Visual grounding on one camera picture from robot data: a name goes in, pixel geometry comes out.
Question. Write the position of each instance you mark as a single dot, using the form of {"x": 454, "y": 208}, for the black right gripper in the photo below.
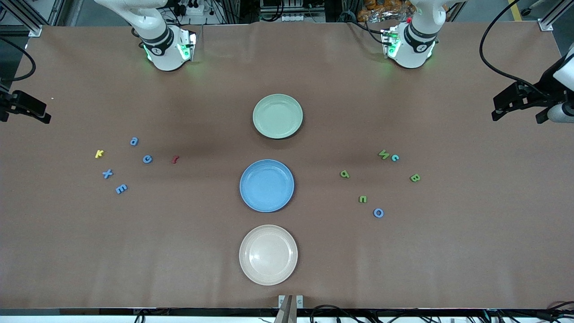
{"x": 9, "y": 102}

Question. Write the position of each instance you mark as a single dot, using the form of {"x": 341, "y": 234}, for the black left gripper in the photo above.
{"x": 539, "y": 90}

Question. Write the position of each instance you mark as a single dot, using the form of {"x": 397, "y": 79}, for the blue letter x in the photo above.
{"x": 107, "y": 174}

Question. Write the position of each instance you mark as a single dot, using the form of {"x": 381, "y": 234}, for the blue letter E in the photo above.
{"x": 121, "y": 189}

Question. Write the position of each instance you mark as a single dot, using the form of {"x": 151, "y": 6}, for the green letter B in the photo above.
{"x": 415, "y": 177}

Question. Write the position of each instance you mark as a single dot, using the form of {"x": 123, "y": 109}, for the green letter d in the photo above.
{"x": 345, "y": 175}

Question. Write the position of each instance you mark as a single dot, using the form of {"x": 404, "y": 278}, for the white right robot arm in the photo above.
{"x": 168, "y": 51}

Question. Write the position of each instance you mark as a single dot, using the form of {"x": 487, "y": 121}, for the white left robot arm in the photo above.
{"x": 412, "y": 49}

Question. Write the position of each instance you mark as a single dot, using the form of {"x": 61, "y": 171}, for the grey connector box green light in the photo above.
{"x": 389, "y": 42}
{"x": 187, "y": 45}

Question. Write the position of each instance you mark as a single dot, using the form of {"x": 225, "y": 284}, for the orange plastic bag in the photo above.
{"x": 381, "y": 11}

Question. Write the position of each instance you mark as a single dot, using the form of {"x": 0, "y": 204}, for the blue letter O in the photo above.
{"x": 374, "y": 212}

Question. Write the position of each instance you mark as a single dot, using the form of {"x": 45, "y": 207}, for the white power strip with plugs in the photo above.
{"x": 193, "y": 9}

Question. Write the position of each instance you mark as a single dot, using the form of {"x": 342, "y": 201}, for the pale green plate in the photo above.
{"x": 278, "y": 112}

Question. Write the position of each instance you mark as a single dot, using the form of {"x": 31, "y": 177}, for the blue plate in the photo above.
{"x": 267, "y": 186}

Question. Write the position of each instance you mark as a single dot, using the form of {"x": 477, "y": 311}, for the beige plate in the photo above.
{"x": 268, "y": 255}

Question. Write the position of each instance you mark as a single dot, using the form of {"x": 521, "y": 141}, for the aluminium frame post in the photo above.
{"x": 36, "y": 30}
{"x": 545, "y": 24}

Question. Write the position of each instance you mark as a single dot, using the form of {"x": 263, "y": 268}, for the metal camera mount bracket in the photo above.
{"x": 287, "y": 314}

